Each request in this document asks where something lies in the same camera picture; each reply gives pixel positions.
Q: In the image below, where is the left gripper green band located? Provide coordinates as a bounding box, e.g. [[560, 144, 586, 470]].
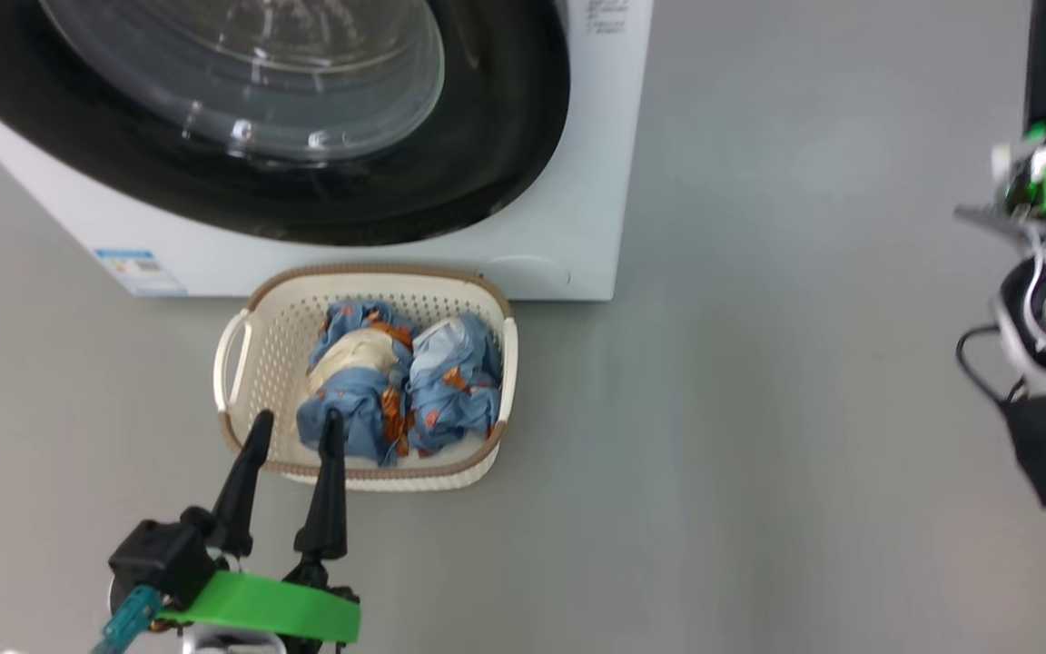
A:
[[155, 409, 362, 654]]

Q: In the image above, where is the blue patterned garment cream lining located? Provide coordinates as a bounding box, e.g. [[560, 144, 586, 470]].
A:
[[296, 300, 415, 467]]

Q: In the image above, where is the black round glass washer door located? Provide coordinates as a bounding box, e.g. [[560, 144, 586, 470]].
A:
[[0, 0, 571, 246]]

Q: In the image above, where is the cream perforated laundry basket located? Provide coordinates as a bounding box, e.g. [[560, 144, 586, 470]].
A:
[[212, 263, 519, 492]]

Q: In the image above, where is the white front-load washing machine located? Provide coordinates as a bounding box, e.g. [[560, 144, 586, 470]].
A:
[[0, 0, 654, 301]]

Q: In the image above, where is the blue energy label sticker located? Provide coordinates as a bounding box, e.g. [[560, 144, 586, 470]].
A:
[[94, 248, 188, 298]]

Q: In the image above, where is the round white filter cover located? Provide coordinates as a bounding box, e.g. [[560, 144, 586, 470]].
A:
[[476, 255, 571, 296]]

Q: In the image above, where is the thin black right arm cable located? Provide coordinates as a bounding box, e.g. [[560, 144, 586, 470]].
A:
[[956, 325, 1028, 405]]

